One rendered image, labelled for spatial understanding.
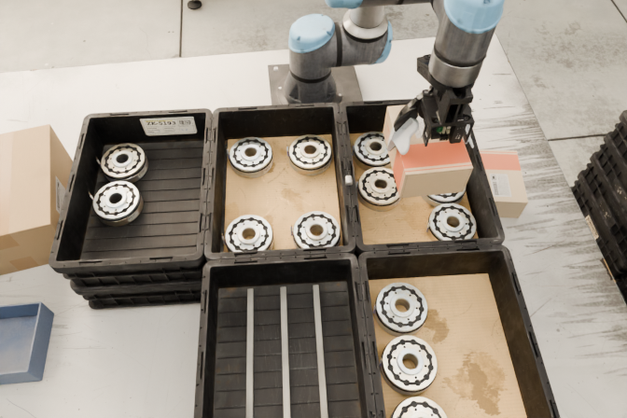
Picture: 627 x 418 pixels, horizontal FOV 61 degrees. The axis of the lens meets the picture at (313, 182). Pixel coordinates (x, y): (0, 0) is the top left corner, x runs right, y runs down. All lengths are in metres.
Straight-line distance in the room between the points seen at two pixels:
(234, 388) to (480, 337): 0.49
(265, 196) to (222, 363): 0.39
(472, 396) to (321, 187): 0.54
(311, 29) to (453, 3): 0.71
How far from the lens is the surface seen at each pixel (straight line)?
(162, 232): 1.22
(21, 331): 1.38
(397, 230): 1.19
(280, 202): 1.22
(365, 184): 1.21
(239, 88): 1.65
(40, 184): 1.36
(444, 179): 0.96
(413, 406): 1.03
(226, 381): 1.07
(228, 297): 1.12
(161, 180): 1.30
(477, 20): 0.73
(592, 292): 1.41
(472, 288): 1.17
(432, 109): 0.86
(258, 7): 3.10
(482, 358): 1.12
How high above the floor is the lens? 1.86
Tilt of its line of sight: 55 degrees down
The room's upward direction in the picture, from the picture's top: straight up
